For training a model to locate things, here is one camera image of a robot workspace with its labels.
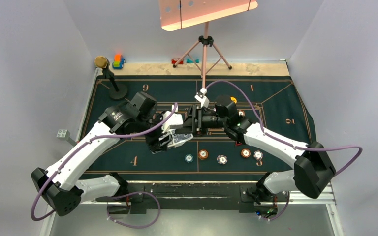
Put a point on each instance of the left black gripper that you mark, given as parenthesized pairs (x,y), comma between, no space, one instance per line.
(154,142)

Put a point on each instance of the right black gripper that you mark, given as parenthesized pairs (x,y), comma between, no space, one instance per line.
(194,123)

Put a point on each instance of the blue playing card deck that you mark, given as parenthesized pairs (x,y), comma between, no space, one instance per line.
(178,140)

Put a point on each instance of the green poker chip stack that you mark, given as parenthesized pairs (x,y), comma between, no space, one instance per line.
(189,158)

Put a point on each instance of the orange poker chip stack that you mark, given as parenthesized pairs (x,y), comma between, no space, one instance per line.
(203,154)

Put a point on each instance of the yellow big blind button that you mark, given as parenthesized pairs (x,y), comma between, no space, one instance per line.
(233,99)

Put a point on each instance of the pink poker chip stack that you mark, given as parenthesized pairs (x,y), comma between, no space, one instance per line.
(222,159)

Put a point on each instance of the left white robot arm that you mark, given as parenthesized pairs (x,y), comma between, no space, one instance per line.
(60,185)

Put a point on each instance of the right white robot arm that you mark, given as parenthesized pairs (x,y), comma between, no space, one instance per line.
(312,168)

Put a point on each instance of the teal toy block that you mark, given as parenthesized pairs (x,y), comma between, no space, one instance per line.
(192,61)

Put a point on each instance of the red toy block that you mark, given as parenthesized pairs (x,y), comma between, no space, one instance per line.
(173,61)

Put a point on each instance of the dark green poker mat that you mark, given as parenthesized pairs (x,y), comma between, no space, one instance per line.
(274,98)

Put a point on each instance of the colourful toy block stack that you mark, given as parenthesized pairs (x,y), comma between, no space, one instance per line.
(118,62)

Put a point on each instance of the grey lego block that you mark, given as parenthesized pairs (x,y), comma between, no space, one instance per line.
(64,134)

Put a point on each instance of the gold round knob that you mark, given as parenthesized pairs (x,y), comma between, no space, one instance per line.
(101,62)

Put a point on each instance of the pink music stand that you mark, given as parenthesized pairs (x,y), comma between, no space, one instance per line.
(180,14)

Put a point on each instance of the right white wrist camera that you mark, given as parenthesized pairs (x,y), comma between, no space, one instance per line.
(202,98)

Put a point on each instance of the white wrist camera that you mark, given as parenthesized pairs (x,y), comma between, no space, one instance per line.
(202,98)
(175,119)

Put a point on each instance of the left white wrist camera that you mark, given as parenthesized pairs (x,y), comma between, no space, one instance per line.
(175,119)

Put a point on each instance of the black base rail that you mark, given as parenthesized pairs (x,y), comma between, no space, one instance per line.
(242,196)

